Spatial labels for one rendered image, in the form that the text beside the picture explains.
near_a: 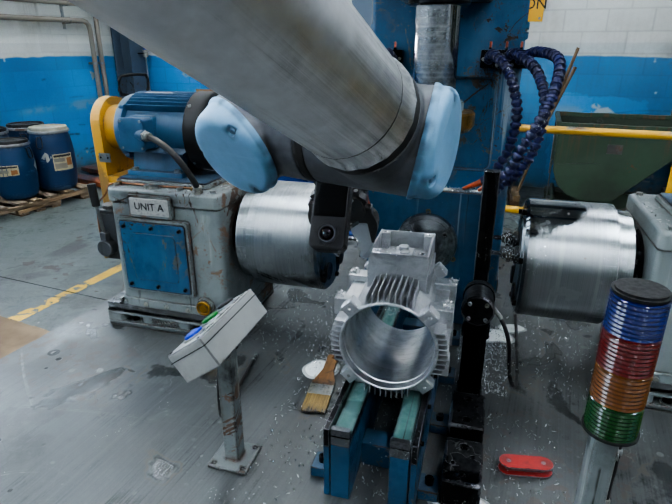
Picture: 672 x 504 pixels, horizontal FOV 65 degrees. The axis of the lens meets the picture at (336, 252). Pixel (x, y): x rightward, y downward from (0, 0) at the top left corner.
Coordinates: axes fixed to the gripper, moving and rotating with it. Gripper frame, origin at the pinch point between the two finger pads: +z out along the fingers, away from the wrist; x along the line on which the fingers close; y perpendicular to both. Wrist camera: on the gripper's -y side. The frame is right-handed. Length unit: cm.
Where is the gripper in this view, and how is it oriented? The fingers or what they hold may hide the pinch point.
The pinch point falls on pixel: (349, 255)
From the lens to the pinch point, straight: 79.5
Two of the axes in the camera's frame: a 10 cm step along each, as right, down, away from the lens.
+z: 1.4, 6.3, 7.6
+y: 2.4, -7.7, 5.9
